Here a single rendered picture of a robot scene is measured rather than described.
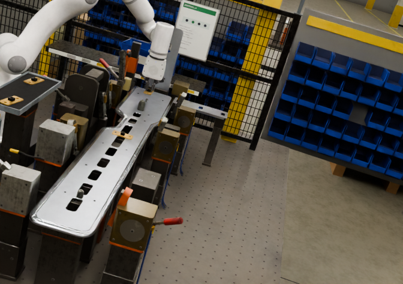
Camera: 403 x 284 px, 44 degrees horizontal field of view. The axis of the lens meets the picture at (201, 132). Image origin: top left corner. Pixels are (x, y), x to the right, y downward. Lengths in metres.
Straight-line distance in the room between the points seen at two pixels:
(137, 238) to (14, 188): 0.38
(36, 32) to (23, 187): 0.80
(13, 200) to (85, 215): 0.21
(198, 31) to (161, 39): 0.60
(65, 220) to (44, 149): 0.35
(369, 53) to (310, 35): 0.48
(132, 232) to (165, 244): 0.53
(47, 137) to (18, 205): 0.28
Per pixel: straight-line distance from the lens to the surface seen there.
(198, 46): 2.92
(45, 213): 1.48
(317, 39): 4.13
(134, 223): 1.46
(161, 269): 1.86
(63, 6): 2.10
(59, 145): 1.72
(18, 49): 2.08
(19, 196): 1.54
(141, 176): 1.70
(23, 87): 1.88
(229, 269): 1.97
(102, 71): 2.14
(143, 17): 2.26
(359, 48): 4.16
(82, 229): 1.44
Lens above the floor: 1.82
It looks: 21 degrees down
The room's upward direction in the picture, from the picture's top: 17 degrees clockwise
